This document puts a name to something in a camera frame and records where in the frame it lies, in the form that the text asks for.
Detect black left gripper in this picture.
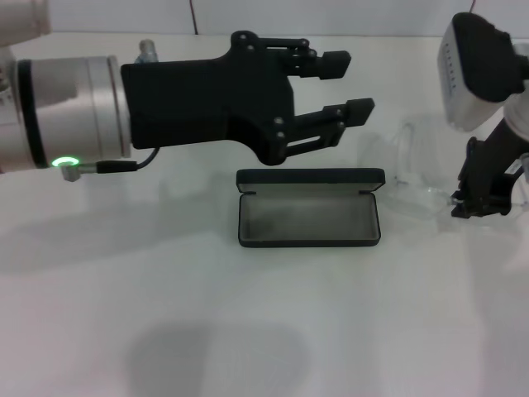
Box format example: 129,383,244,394
119,30,299,168

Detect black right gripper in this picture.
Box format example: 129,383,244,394
450,117,529,219

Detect clear white glasses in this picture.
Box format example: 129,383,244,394
357,119,460,219

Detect black glasses case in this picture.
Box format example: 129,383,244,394
235,167,387,250

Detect left gripper silver connector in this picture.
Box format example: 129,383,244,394
133,39,160,65

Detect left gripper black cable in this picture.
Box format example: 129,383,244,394
60,146,161,182

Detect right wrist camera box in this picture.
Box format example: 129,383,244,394
439,12,529,134

